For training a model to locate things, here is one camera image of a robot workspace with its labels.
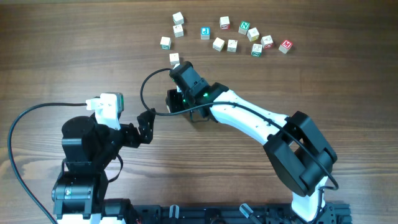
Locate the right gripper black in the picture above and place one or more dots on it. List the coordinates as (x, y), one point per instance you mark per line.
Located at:
(174, 101)

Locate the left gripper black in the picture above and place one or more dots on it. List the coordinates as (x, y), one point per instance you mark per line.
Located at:
(130, 134)

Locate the plain wooden block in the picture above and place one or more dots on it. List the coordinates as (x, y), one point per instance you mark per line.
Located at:
(174, 58)
(218, 44)
(178, 18)

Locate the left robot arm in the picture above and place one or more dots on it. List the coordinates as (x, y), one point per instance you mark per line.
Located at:
(89, 147)

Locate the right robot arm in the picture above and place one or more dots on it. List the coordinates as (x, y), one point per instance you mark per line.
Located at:
(299, 153)

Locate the wooden block with drawing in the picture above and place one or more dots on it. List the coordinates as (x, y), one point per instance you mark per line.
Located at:
(178, 31)

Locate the blue letter P block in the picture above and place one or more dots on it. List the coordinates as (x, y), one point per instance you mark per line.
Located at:
(205, 33)

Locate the wooden block picture top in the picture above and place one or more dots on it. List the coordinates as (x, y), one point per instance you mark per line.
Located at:
(232, 45)

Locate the wooden block green Z side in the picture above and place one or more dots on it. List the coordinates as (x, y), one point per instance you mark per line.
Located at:
(256, 50)

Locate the green letter N block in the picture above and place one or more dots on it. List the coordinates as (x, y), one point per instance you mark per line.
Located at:
(244, 27)

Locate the wooden block yellow side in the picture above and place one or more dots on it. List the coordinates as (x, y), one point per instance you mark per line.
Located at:
(253, 34)

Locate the wooden block red G side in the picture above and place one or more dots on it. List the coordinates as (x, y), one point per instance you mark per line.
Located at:
(267, 42)

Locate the red letter M block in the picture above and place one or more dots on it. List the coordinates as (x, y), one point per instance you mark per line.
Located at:
(285, 46)

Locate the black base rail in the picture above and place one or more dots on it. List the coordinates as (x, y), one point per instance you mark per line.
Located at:
(155, 214)

